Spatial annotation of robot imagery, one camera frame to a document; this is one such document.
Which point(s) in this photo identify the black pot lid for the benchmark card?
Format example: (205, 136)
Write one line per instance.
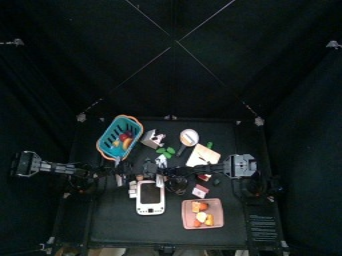
(177, 185)

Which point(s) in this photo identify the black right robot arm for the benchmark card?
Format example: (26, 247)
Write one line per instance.
(235, 165)

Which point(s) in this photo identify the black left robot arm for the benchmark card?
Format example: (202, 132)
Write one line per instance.
(54, 166)

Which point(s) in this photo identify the small white toy container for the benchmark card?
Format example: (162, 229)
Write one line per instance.
(161, 161)

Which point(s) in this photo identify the green toy leaf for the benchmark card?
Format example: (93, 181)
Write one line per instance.
(166, 151)

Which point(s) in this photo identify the teal basket orange rim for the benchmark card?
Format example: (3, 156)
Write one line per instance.
(111, 151)

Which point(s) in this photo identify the small white toy blocks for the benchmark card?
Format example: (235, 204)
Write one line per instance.
(133, 190)

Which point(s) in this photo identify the orange toy fruit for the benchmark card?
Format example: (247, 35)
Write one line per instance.
(127, 143)

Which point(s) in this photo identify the white cow print carton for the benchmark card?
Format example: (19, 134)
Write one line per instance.
(153, 138)

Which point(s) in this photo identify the red toy fruit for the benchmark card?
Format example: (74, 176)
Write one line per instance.
(125, 136)

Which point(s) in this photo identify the small red white toy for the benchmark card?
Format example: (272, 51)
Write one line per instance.
(205, 177)

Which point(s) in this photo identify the small white toy pan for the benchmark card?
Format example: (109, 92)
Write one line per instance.
(189, 137)

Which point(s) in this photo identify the red wooden drawer box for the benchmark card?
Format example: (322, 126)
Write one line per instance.
(201, 191)

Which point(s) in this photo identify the small green toy piece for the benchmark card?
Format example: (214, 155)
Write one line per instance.
(209, 145)

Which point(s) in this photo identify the toy bread slice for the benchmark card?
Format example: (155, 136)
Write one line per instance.
(197, 206)

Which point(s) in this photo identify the pink plate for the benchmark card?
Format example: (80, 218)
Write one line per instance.
(215, 208)

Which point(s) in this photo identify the red orange toy food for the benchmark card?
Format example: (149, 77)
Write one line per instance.
(197, 223)

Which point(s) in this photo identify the yellow toy fruit half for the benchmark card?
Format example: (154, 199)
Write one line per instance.
(209, 220)

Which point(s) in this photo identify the white text sticker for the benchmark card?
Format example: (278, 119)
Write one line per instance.
(262, 228)

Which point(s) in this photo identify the silver frame bracket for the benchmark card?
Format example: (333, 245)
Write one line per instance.
(82, 117)
(260, 121)

